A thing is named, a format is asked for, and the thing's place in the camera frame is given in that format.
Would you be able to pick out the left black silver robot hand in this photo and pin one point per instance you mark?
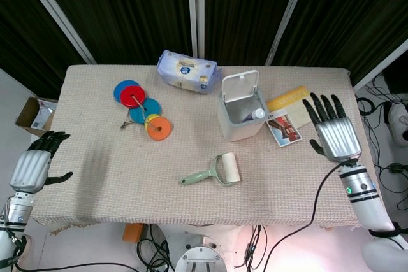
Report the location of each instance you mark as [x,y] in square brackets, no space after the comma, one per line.
[30,170]

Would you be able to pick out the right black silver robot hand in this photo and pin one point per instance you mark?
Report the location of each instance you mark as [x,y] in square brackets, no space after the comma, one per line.
[338,135]

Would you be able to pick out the white bottle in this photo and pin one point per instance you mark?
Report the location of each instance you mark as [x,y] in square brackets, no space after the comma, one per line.
[256,114]

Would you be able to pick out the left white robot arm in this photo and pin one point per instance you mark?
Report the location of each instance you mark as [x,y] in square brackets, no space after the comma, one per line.
[17,208]

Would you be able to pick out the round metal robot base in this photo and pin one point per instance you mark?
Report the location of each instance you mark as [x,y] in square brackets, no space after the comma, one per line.
[199,256]

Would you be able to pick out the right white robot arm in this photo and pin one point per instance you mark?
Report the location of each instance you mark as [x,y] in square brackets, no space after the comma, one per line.
[366,202]

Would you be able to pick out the cardboard box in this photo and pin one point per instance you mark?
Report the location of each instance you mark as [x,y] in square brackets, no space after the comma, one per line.
[32,116]

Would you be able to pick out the white trash bin with lid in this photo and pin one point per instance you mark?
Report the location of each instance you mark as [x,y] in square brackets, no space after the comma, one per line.
[239,130]

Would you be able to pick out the red picture postcard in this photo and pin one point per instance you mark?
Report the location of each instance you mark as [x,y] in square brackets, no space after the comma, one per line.
[283,132]

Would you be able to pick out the white shoe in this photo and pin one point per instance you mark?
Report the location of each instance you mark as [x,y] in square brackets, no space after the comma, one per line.
[398,122]

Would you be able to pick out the yellow cover book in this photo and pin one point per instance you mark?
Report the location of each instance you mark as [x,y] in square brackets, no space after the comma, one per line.
[287,98]

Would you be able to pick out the beige waffle tablecloth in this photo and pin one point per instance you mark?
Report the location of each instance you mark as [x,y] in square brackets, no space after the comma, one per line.
[127,173]

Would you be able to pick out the green lint roller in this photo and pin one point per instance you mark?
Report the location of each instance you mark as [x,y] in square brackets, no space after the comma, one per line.
[229,168]

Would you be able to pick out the blue disc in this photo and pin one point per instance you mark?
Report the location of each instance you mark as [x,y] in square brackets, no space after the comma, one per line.
[118,90]

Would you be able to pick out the orange box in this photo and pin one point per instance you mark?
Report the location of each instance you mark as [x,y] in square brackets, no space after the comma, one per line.
[132,233]

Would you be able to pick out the dark curtain panel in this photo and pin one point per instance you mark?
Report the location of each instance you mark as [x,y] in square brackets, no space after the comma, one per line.
[242,7]
[22,30]
[127,7]
[350,14]

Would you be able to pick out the red disc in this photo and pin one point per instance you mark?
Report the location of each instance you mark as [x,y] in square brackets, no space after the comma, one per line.
[129,98]

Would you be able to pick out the yellow disc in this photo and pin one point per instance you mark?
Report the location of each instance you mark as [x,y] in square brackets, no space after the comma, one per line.
[147,122]

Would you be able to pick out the teal disc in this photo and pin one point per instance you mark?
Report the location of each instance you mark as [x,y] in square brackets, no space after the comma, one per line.
[150,108]

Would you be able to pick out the orange disc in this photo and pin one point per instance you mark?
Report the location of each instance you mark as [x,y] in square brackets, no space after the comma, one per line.
[164,130]

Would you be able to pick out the light blue tissue pack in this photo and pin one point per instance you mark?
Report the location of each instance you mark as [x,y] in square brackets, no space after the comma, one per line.
[188,71]

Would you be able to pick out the white partition frame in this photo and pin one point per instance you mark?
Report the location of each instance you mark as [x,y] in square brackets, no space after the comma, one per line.
[192,11]
[382,66]
[55,11]
[287,14]

